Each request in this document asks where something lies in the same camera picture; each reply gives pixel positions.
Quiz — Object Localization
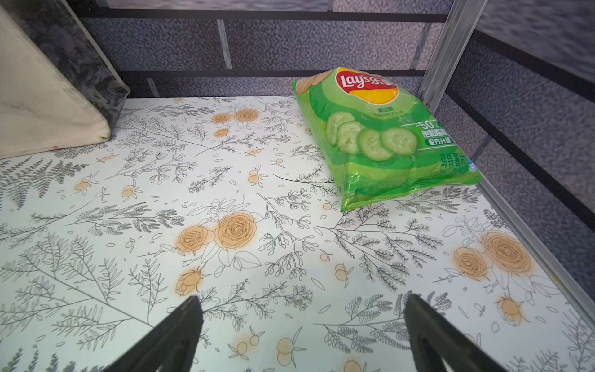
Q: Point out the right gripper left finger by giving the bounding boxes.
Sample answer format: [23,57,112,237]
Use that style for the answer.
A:
[106,295,204,371]

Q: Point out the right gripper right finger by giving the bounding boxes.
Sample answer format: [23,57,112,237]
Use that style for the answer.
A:
[404,294,504,372]

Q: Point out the green chips bag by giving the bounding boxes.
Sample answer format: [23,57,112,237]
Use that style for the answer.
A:
[291,67,483,212]

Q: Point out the beige canvas tote bag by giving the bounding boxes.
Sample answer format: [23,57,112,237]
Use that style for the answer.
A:
[1,1,130,158]

